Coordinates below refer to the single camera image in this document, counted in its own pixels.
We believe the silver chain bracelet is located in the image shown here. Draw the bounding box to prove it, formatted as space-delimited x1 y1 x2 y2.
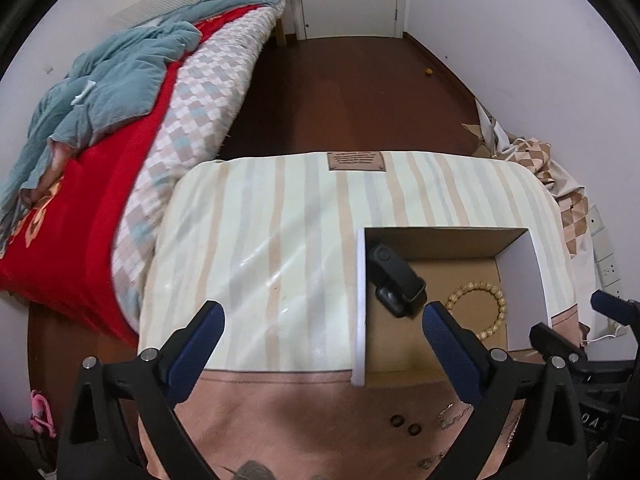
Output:
437 404 474 430

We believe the checkered bed sheet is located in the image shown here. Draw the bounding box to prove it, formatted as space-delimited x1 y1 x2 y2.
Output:
111 0 286 332

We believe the wooden bead bracelet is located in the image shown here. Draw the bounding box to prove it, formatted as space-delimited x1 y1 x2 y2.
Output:
446 282 509 344

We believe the teal blue quilt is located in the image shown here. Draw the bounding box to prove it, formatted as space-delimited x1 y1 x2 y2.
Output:
1 0 280 245

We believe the white cardboard box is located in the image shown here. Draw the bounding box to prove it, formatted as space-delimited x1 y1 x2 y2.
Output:
352 226 570 388

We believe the red bed blanket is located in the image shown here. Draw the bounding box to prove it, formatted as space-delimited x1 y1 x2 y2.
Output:
0 3 266 347

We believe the pink slipper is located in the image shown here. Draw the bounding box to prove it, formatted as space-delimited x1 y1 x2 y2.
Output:
29 390 56 439

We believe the checkered beige cloth pile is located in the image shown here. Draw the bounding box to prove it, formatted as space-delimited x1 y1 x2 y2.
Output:
463 100 597 285

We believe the white power strip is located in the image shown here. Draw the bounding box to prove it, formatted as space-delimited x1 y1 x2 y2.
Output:
587 206 623 298

